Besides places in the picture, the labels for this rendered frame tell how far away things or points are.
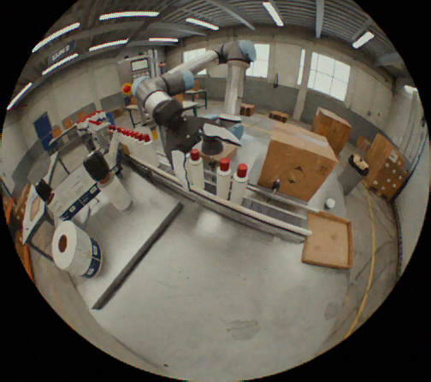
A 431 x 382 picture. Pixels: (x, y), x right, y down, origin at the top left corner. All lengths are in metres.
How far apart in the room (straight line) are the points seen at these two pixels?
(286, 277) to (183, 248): 0.41
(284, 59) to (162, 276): 5.90
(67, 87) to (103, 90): 2.11
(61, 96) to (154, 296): 8.22
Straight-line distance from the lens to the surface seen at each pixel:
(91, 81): 8.16
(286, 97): 5.62
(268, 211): 0.56
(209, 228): 0.54
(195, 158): 0.45
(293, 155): 0.54
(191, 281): 0.51
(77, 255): 0.55
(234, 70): 0.64
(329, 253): 0.71
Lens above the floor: 1.33
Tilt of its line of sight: 41 degrees down
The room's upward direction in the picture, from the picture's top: straight up
